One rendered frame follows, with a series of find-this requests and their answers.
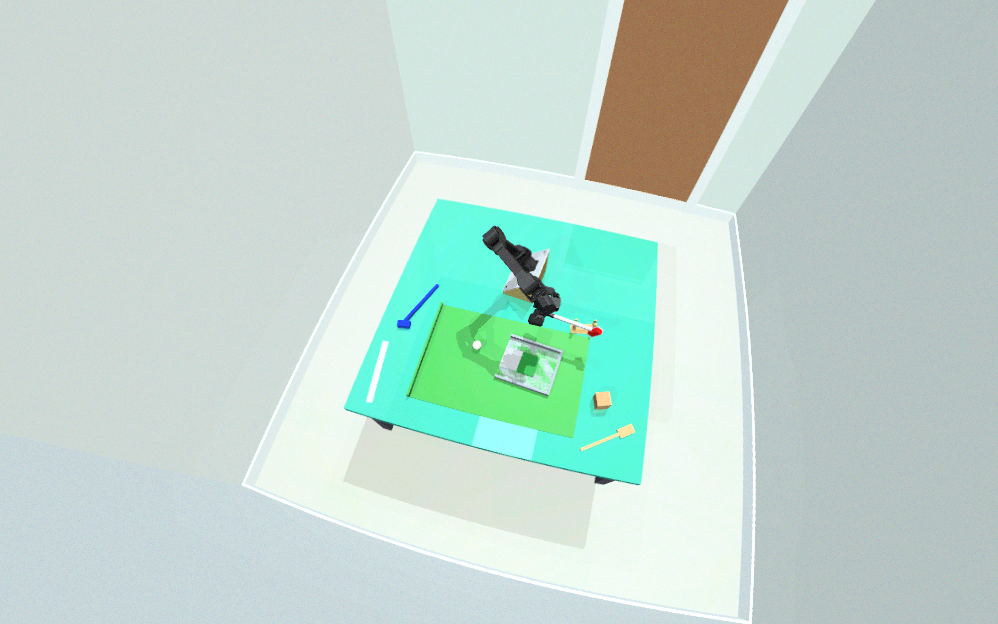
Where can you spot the green flat mat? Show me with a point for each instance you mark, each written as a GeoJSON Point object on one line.
{"type": "Point", "coordinates": [455, 375]}

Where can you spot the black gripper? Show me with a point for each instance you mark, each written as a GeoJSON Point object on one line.
{"type": "Point", "coordinates": [537, 317]}

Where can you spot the blue putter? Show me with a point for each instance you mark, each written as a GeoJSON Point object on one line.
{"type": "Point", "coordinates": [407, 324]}

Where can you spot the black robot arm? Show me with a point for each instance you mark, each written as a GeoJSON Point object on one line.
{"type": "Point", "coordinates": [519, 260]}

